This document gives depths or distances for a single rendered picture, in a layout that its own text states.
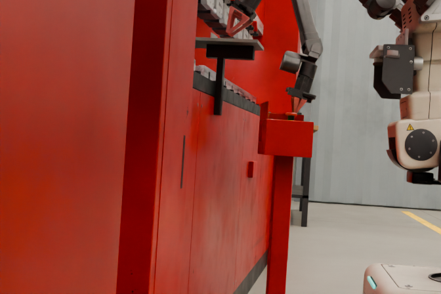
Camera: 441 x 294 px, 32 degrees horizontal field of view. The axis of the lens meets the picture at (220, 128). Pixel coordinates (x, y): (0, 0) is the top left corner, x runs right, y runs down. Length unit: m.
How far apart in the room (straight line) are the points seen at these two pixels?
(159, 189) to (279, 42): 3.30
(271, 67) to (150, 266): 3.32
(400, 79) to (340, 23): 7.62
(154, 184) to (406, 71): 1.44
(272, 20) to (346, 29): 5.65
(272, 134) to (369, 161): 7.54
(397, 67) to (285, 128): 0.41
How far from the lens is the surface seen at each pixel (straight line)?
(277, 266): 2.65
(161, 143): 1.26
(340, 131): 10.02
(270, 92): 4.49
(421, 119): 2.56
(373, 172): 10.06
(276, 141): 2.54
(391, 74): 2.53
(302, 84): 2.69
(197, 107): 2.07
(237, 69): 4.52
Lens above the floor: 0.69
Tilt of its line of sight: 1 degrees up
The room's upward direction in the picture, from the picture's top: 4 degrees clockwise
